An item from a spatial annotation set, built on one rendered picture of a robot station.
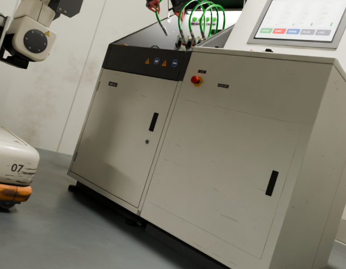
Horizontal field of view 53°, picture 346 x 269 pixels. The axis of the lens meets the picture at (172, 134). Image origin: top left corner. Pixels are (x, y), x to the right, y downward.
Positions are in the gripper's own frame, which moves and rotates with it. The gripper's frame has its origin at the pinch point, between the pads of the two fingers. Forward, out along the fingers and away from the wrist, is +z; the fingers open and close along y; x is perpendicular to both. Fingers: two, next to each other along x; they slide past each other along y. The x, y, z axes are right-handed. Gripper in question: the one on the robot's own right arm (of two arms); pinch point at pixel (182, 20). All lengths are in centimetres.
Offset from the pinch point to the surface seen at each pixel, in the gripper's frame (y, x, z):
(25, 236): -134, -63, 36
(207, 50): -24, -49, 11
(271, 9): 24, -49, 8
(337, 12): 29, -84, 16
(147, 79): -45, -16, 18
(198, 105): -42, -55, 31
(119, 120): -66, -5, 35
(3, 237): -140, -66, 30
